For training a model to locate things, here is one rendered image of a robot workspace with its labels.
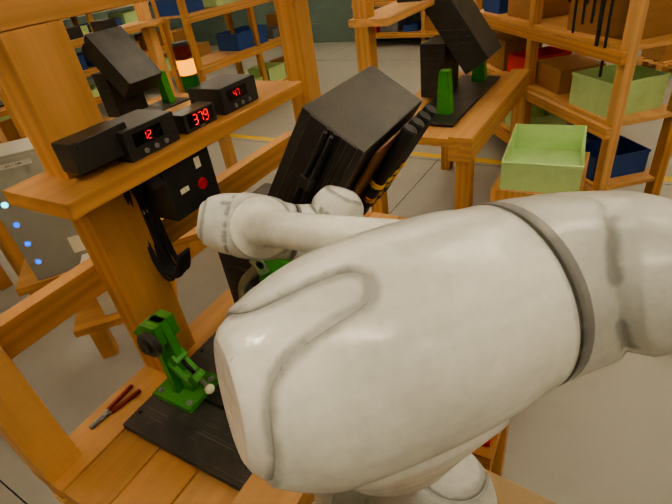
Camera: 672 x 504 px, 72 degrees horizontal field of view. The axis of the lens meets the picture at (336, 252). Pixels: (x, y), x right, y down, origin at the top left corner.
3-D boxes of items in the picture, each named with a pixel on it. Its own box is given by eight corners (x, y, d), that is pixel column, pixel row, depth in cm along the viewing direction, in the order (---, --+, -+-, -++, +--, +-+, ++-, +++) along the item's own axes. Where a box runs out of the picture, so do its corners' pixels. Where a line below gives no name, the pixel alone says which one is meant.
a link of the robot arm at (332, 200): (340, 255, 95) (278, 248, 91) (361, 184, 89) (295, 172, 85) (356, 281, 86) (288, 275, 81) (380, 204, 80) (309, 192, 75)
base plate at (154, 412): (414, 244, 184) (414, 240, 182) (242, 493, 108) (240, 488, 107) (324, 228, 203) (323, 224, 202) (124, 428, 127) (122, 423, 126)
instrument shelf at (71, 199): (303, 92, 158) (301, 80, 156) (74, 221, 96) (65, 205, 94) (247, 91, 170) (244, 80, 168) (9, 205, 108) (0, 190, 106)
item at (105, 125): (136, 149, 111) (125, 121, 108) (82, 175, 101) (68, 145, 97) (117, 147, 115) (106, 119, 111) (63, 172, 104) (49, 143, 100)
